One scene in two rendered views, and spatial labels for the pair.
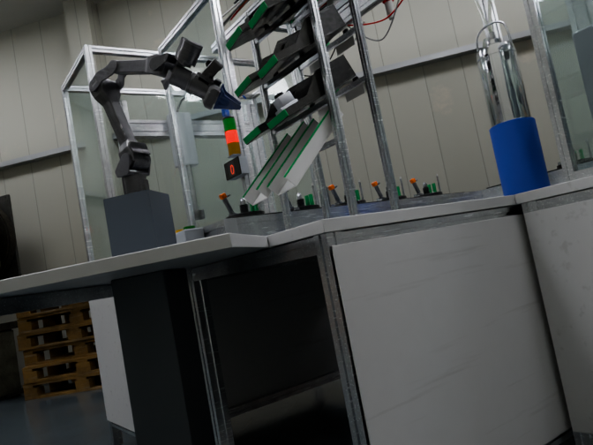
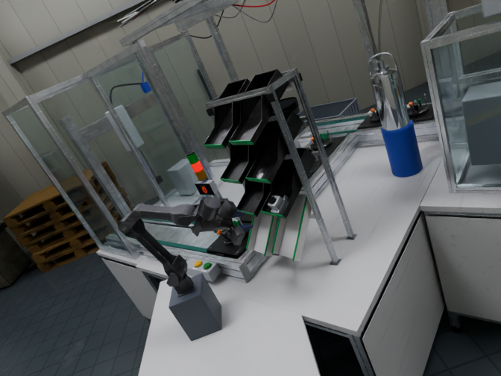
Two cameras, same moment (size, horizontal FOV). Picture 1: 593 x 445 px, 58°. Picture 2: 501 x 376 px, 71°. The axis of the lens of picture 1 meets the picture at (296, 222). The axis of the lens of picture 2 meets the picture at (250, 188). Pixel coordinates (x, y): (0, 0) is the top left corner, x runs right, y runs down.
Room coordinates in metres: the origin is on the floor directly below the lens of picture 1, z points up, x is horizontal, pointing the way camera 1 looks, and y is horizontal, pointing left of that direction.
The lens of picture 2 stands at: (0.30, 0.15, 1.87)
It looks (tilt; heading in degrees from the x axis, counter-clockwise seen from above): 23 degrees down; 355
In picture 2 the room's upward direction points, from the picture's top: 25 degrees counter-clockwise
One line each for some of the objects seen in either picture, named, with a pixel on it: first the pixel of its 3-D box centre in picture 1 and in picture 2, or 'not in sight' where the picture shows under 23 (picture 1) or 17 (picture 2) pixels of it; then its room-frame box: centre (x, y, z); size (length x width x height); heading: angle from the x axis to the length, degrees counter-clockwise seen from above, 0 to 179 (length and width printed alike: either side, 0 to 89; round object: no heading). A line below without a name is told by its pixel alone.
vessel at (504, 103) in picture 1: (499, 73); (388, 90); (1.90, -0.82, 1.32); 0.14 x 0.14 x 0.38
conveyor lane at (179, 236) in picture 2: not in sight; (206, 237); (2.17, 0.33, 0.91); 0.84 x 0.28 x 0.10; 36
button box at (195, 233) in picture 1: (183, 241); (200, 268); (1.85, 0.40, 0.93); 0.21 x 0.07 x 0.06; 36
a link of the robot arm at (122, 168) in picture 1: (133, 166); (177, 272); (1.55, 0.44, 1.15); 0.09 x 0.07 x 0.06; 149
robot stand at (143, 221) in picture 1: (142, 230); (196, 306); (1.55, 0.45, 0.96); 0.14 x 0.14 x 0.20; 80
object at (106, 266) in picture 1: (164, 266); (219, 321); (1.54, 0.40, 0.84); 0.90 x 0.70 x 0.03; 170
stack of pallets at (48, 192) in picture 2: (102, 334); (75, 215); (5.58, 2.18, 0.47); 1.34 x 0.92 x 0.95; 80
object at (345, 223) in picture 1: (345, 238); (288, 207); (2.17, -0.18, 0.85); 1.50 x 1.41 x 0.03; 36
